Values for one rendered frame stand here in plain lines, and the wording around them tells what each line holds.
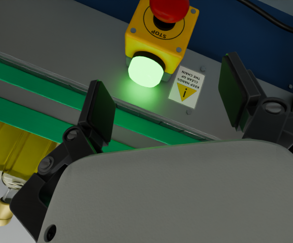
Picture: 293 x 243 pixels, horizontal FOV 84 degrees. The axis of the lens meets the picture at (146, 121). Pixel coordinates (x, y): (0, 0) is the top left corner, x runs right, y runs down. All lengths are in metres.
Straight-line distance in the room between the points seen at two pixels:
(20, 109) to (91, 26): 0.16
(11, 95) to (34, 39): 0.09
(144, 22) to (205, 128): 0.16
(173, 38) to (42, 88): 0.20
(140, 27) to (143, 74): 0.05
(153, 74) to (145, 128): 0.09
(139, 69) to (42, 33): 0.17
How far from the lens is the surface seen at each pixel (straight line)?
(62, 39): 0.29
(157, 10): 0.19
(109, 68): 0.26
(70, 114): 0.27
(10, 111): 0.30
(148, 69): 0.20
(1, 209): 0.46
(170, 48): 0.20
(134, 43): 0.20
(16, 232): 0.62
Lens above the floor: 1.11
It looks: 11 degrees down
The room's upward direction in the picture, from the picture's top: 159 degrees counter-clockwise
